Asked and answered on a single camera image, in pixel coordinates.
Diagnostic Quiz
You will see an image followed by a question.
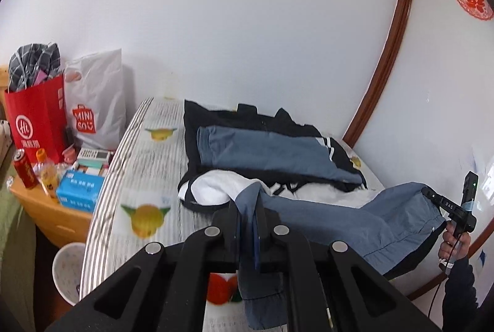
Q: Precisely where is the red paper shopping bag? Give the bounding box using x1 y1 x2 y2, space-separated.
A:
4 75 67 163

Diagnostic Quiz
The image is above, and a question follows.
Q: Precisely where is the grey plaid cloth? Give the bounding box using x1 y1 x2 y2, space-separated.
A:
7 43 63 92

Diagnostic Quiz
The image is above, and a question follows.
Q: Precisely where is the black white blue jacket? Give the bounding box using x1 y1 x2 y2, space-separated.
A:
178 101 446 330

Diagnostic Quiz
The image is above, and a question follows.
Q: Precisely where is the white remote control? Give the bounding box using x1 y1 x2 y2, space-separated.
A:
78 147 111 162

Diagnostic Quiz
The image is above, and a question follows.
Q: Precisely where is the white waste bin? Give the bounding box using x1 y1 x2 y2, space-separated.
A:
52 243 86 306

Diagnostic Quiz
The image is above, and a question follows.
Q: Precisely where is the orange juice bottle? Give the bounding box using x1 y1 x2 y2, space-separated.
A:
36 148 59 202

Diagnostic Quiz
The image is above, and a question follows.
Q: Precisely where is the wooden bedside table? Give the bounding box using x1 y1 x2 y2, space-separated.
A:
9 176 92 247

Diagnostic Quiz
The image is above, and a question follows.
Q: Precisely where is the red drink can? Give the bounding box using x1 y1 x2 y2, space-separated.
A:
13 149 39 190

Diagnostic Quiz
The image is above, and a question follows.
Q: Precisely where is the white Miniso plastic bag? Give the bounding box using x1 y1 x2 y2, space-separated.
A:
65 49 126 151

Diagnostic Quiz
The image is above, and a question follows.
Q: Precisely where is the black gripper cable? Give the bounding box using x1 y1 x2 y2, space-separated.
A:
426 257 450 319

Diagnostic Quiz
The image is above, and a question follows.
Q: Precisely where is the blue tissue box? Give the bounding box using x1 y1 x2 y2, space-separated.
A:
56 170 104 213

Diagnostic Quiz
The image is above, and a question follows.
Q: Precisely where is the person's right hand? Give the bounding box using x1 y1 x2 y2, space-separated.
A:
438 221 471 260

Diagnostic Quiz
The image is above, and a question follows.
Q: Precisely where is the dark sleeve right forearm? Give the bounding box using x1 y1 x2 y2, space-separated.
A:
442 258 478 332

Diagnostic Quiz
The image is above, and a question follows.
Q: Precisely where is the fruit print bed sheet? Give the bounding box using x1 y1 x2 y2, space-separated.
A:
80 98 384 331

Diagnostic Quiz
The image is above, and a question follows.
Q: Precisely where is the brown wooden door frame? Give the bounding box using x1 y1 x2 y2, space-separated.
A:
345 0 493 282

